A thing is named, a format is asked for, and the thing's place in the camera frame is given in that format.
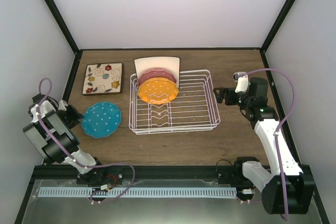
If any blue polka dot plate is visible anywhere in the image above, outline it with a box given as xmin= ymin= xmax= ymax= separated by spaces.
xmin=81 ymin=101 xmax=122 ymax=138

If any yellow polka dot plate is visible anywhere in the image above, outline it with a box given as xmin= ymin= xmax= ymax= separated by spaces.
xmin=138 ymin=77 xmax=179 ymax=105

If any pink polka dot plate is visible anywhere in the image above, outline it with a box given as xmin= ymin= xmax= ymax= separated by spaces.
xmin=138 ymin=68 xmax=177 ymax=85

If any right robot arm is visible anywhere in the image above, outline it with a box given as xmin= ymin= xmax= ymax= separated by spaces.
xmin=213 ymin=76 xmax=315 ymax=216

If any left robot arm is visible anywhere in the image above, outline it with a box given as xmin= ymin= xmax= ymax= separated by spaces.
xmin=23 ymin=93 xmax=107 ymax=184

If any cream square plate black rim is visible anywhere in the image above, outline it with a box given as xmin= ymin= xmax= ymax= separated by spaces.
xmin=134 ymin=56 xmax=181 ymax=88

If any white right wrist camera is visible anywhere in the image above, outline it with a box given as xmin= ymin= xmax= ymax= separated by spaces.
xmin=233 ymin=72 xmax=249 ymax=93

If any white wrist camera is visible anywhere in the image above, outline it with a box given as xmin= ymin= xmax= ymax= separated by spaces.
xmin=233 ymin=72 xmax=249 ymax=93
xmin=28 ymin=100 xmax=68 ymax=123

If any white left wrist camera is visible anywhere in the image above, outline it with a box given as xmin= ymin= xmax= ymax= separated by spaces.
xmin=28 ymin=100 xmax=68 ymax=123

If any white wire dish rack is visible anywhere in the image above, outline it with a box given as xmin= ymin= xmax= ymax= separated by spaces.
xmin=129 ymin=70 xmax=221 ymax=135

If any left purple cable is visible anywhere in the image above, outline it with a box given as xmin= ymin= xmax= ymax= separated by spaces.
xmin=38 ymin=78 xmax=136 ymax=205

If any purple cable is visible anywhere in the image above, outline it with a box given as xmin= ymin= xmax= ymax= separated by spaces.
xmin=38 ymin=78 xmax=136 ymax=205
xmin=238 ymin=68 xmax=296 ymax=221

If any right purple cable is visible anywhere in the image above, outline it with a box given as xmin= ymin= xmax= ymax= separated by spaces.
xmin=238 ymin=68 xmax=296 ymax=221

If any black front mounting rail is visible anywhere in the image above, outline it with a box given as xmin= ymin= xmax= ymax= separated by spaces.
xmin=34 ymin=165 xmax=310 ymax=185

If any black aluminium frame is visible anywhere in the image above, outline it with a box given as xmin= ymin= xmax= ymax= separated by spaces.
xmin=14 ymin=0 xmax=330 ymax=224

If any light blue slotted cable duct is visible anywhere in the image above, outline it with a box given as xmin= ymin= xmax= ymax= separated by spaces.
xmin=38 ymin=187 xmax=237 ymax=199

